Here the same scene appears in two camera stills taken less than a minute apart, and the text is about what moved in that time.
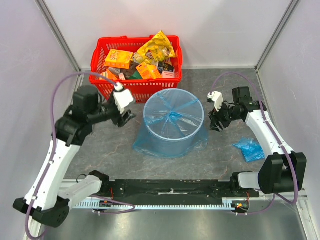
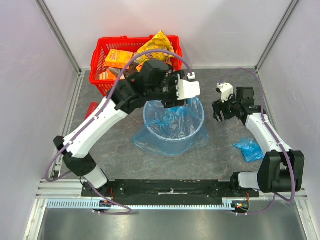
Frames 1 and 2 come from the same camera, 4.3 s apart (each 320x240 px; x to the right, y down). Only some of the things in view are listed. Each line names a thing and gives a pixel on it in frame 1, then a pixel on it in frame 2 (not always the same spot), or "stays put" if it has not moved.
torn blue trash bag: (173, 125) stays put
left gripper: (120, 120) to (174, 102)
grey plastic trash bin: (173, 120) stays put
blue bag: (251, 149) stays put
